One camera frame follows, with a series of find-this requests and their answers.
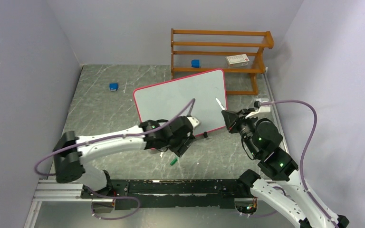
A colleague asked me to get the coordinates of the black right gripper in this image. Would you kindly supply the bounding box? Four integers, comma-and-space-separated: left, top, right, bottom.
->
222, 107, 260, 157

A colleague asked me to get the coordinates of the green white marker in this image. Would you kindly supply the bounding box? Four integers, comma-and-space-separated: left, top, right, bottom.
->
215, 98, 226, 110

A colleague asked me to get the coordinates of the green marker cap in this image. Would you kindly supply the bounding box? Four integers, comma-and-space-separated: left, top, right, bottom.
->
170, 157, 178, 166

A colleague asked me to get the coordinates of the pink-framed whiteboard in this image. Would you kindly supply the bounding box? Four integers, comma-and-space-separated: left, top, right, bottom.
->
133, 69, 228, 136

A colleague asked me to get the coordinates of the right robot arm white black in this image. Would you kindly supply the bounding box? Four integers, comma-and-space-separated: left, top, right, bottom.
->
221, 108, 350, 228

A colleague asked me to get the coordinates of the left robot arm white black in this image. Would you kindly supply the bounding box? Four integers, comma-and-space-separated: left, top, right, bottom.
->
53, 116, 201, 198

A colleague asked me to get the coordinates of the white red box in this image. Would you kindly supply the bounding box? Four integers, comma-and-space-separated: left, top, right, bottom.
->
225, 54, 249, 67

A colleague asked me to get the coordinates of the blue object on rack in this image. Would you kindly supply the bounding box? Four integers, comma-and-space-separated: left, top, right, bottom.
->
191, 59, 201, 68

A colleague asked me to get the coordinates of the orange wooden rack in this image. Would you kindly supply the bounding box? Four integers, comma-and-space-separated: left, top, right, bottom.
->
170, 29, 275, 95

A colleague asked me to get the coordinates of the blue eraser block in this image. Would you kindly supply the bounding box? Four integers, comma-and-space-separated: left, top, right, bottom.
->
109, 83, 119, 91

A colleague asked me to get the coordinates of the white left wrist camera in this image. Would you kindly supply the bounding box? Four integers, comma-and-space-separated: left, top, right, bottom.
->
186, 116, 201, 130

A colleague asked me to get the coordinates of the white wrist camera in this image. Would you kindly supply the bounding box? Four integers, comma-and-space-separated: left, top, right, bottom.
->
186, 116, 201, 130
245, 98, 271, 119

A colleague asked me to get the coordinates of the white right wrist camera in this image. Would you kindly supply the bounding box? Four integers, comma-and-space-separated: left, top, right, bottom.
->
245, 98, 271, 119

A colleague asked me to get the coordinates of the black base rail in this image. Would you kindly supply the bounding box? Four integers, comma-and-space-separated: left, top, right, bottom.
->
80, 179, 253, 210

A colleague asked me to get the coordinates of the aluminium frame rail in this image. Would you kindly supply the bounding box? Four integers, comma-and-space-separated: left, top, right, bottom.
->
23, 179, 86, 228

